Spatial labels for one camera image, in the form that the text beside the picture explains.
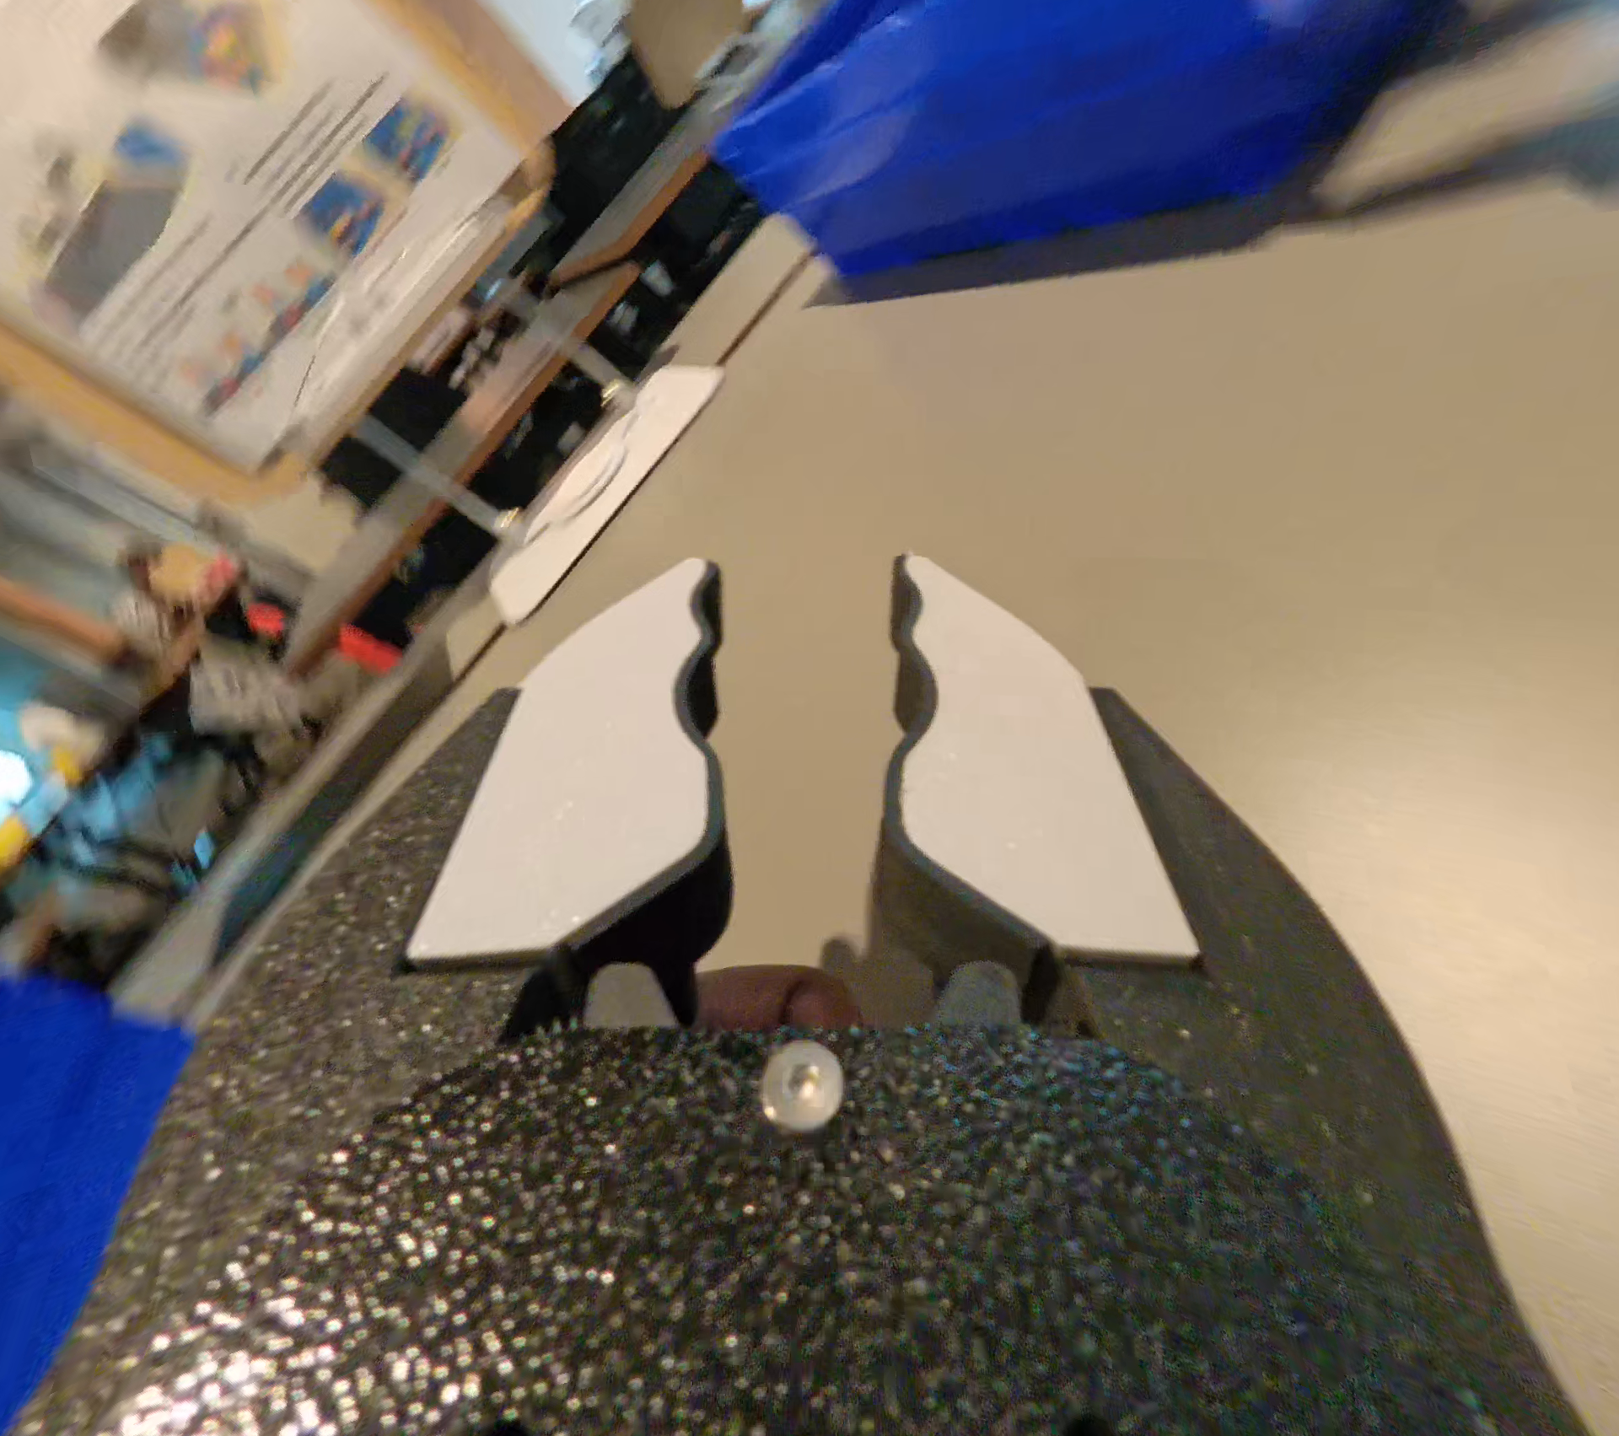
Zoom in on instruction poster board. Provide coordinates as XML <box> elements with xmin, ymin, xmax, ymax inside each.
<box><xmin>0</xmin><ymin>0</ymin><xmax>571</xmax><ymax>506</ymax></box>

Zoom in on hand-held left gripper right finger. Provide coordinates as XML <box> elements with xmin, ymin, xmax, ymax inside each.
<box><xmin>871</xmin><ymin>555</ymin><xmax>1204</xmax><ymax>1012</ymax></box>

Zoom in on person's left hand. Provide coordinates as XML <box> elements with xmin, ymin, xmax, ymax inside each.
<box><xmin>693</xmin><ymin>962</ymin><xmax>871</xmax><ymax>1032</ymax></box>

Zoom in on white mat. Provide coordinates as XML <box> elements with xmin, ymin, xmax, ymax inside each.
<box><xmin>486</xmin><ymin>362</ymin><xmax>723</xmax><ymax>626</ymax></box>

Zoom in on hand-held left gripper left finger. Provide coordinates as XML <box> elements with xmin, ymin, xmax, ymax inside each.
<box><xmin>407</xmin><ymin>558</ymin><xmax>737</xmax><ymax>1027</ymax></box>

